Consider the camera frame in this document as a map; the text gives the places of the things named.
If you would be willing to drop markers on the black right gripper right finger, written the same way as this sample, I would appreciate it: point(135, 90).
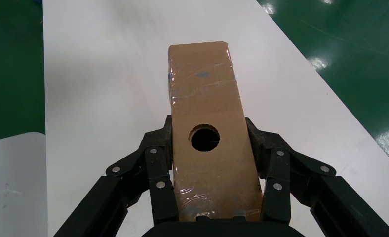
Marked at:
point(279, 170)

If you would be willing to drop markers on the small brown cardboard box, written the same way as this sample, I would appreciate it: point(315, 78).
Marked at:
point(211, 98)

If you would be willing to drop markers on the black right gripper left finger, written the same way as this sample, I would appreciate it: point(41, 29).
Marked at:
point(155, 170)

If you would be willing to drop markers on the white rounded panel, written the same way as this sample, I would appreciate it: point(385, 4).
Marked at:
point(14, 186)

